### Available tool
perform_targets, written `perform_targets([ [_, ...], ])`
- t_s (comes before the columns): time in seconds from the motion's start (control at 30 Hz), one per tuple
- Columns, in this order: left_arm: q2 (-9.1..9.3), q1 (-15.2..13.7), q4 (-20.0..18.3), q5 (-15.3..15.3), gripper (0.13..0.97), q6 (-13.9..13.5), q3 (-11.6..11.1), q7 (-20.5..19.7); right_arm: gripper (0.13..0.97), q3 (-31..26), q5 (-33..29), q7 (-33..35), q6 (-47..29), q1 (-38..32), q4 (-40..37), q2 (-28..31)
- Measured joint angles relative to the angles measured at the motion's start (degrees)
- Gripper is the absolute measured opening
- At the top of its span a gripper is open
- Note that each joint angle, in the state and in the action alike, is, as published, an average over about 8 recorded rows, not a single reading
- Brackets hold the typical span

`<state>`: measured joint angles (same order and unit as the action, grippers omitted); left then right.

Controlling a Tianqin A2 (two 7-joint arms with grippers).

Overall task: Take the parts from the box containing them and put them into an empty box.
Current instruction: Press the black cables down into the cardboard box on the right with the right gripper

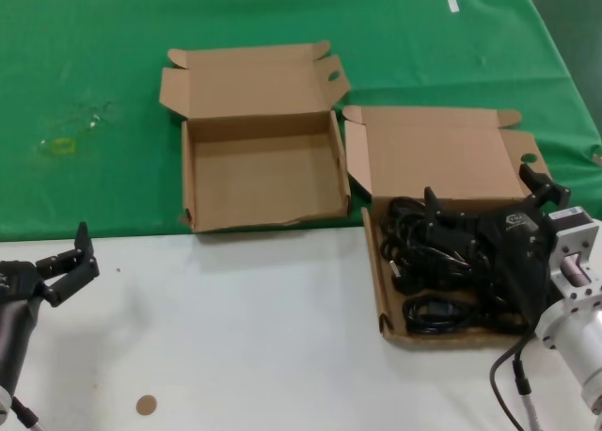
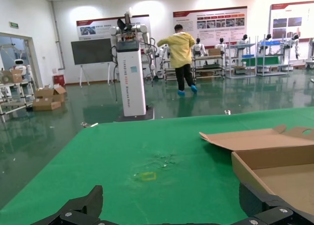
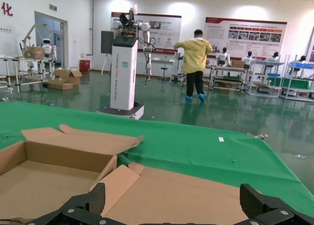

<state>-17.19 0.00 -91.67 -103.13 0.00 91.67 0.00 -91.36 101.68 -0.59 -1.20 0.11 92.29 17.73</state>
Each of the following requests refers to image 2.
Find dark screen on stand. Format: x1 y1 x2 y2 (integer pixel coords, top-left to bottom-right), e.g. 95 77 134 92
71 37 114 86

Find info poster with building photos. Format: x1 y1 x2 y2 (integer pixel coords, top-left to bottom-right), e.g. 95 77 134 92
269 0 314 41

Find roller shelf workbench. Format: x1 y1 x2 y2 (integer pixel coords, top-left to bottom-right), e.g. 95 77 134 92
192 54 225 81
163 57 194 81

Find red box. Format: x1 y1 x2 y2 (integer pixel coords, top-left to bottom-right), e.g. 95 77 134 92
53 74 66 87

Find small white red robot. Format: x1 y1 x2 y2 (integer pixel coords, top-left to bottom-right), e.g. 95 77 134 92
9 58 32 81

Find flat cardboard shipping box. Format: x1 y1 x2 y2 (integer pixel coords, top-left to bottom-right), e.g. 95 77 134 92
32 98 62 112

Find blue plastic bin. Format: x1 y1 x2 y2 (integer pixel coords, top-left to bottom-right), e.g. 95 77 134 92
259 40 281 47

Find open cardboard shipping box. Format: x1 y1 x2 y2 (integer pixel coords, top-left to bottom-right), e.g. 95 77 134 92
34 86 67 103

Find green rack cloth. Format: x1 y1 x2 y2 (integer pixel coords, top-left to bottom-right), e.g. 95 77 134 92
241 56 280 67

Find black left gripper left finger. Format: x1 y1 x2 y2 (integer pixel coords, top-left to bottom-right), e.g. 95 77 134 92
31 185 104 225

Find white tube frame rack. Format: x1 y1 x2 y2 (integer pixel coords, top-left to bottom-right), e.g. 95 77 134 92
0 79 35 122

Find white wall pipe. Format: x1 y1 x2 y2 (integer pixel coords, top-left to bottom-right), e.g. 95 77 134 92
51 0 66 70

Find grey-framed glass doorway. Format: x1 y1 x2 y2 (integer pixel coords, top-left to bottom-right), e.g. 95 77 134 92
0 32 42 88

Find white humanoid robot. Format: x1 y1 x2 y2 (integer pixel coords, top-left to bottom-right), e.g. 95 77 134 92
235 34 250 58
215 37 228 55
158 45 170 63
259 33 274 55
193 37 206 57
286 33 301 61

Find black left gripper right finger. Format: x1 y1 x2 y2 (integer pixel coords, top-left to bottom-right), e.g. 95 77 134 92
233 182 314 225

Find green tablecloth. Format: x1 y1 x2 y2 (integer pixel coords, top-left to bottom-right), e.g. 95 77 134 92
0 106 314 225

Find wide red-header info poster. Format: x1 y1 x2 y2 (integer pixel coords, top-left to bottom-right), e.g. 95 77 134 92
173 5 248 48

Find grey metal shelf rack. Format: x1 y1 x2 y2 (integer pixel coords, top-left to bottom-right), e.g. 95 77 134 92
225 37 257 79

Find open brown cardboard box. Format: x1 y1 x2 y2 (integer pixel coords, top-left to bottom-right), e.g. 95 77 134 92
199 124 314 212

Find cardboard box with round hole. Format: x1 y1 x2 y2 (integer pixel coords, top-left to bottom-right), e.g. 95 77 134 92
0 69 23 84

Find person in yellow jacket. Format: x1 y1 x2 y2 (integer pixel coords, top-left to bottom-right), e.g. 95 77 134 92
157 24 198 97

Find white metal shelf rack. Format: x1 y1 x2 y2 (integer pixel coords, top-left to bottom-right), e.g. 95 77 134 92
255 34 294 77

